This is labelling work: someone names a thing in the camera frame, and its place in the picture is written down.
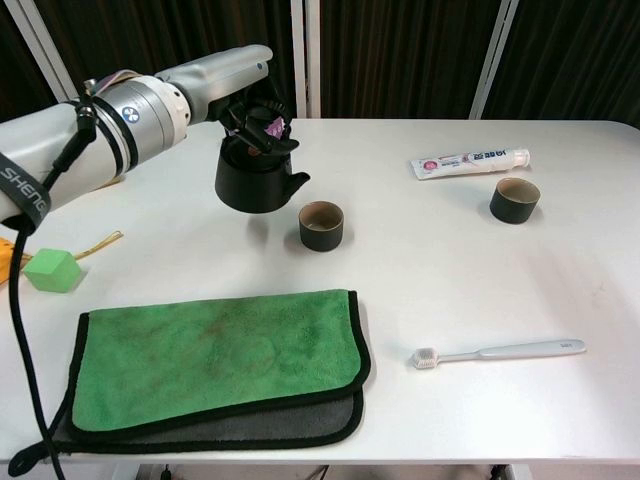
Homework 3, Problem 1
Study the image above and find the white toothpaste tube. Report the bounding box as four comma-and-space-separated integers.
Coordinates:
410, 147, 531, 181

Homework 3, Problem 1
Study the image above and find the white upright frame post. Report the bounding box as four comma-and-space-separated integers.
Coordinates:
290, 0, 307, 120
306, 0, 322, 120

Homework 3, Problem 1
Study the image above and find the green foam cube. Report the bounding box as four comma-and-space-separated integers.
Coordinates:
21, 248, 83, 295

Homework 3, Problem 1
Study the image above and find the yellow tape measure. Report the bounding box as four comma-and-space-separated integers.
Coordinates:
0, 229, 124, 287

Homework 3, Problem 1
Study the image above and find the small purple carton box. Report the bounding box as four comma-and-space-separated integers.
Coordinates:
263, 115, 288, 141

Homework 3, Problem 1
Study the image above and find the black teapot with lid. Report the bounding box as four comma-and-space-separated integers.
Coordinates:
214, 127, 311, 215

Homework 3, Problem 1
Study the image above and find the green grey microfibre towel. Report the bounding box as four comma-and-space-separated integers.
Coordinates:
0, 288, 374, 479

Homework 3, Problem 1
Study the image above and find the white slanted frame post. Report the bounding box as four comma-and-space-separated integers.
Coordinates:
8, 0, 90, 109
468, 0, 519, 120

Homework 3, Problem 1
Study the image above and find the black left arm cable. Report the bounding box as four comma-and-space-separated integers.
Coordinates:
7, 94, 99, 480

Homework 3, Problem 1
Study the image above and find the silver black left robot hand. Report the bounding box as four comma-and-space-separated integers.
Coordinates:
154, 44, 301, 156

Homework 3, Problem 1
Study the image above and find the small brown cup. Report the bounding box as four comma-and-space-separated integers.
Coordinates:
298, 200, 346, 253
489, 177, 542, 225

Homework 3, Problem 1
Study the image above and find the black pleated curtain panel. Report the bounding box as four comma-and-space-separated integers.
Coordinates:
32, 0, 301, 120
0, 0, 76, 124
319, 0, 501, 120
482, 0, 640, 129

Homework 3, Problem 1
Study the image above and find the pale grey toothbrush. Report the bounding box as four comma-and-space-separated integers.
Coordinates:
411, 339, 587, 371

